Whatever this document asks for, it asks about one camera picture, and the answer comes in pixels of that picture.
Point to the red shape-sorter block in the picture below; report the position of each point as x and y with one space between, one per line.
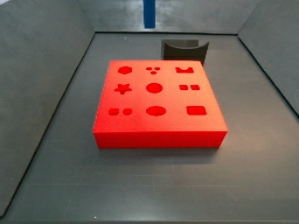
158 105

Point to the black curved holder stand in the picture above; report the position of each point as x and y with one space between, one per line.
184 49

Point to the blue vertical strip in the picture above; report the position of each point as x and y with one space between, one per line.
148 14

